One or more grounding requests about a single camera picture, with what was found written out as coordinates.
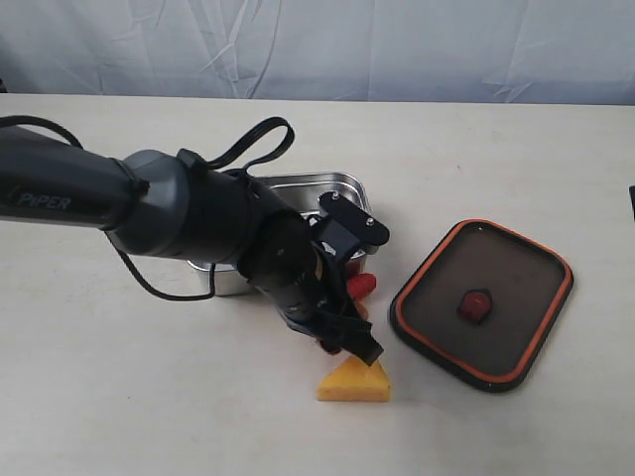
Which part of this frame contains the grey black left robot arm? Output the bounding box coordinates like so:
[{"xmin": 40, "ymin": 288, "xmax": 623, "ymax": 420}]
[{"xmin": 1, "ymin": 115, "xmax": 390, "ymax": 364}]

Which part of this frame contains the red toy sausage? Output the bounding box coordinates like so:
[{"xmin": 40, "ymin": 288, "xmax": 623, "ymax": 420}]
[{"xmin": 317, "ymin": 272, "xmax": 378, "ymax": 357}]

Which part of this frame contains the dark lid with orange seal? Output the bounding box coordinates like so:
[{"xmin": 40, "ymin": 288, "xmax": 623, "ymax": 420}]
[{"xmin": 388, "ymin": 219, "xmax": 574, "ymax": 394}]

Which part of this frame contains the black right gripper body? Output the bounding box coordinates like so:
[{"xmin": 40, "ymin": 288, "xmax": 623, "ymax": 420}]
[{"xmin": 628, "ymin": 184, "xmax": 635, "ymax": 218}]

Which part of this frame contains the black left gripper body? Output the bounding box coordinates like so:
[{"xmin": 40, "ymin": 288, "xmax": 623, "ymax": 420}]
[{"xmin": 238, "ymin": 212, "xmax": 372, "ymax": 347}]

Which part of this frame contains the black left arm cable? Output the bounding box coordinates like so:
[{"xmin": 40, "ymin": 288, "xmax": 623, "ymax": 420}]
[{"xmin": 0, "ymin": 114, "xmax": 295, "ymax": 302}]

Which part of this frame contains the steel two-compartment lunch box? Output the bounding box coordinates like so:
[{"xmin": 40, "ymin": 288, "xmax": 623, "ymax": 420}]
[{"xmin": 214, "ymin": 172, "xmax": 372, "ymax": 298}]

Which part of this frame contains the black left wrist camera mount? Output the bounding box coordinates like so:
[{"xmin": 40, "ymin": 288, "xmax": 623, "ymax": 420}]
[{"xmin": 311, "ymin": 191, "xmax": 390, "ymax": 265}]

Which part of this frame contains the yellow toy cheese wedge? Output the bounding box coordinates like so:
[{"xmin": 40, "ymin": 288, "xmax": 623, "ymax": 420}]
[{"xmin": 316, "ymin": 356, "xmax": 391, "ymax": 403}]

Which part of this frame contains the blue-white backdrop cloth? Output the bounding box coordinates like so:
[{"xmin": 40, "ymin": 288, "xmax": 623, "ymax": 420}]
[{"xmin": 1, "ymin": 1, "xmax": 634, "ymax": 105}]

